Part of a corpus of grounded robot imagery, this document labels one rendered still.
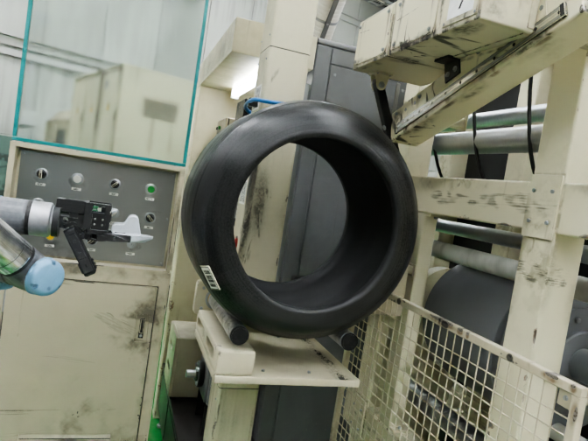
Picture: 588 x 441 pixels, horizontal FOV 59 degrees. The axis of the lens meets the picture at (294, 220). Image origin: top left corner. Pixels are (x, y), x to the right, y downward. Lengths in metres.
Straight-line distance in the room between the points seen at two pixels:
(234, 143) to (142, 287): 0.87
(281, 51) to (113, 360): 1.17
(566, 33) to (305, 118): 0.54
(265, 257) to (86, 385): 0.79
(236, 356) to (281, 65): 0.85
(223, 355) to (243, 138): 0.49
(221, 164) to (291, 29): 0.62
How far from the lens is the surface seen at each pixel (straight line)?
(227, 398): 1.69
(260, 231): 1.57
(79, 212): 1.22
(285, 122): 1.17
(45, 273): 1.12
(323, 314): 1.24
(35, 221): 1.21
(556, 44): 1.23
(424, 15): 1.34
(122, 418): 2.04
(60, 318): 1.92
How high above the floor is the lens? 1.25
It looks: 3 degrees down
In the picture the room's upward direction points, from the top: 9 degrees clockwise
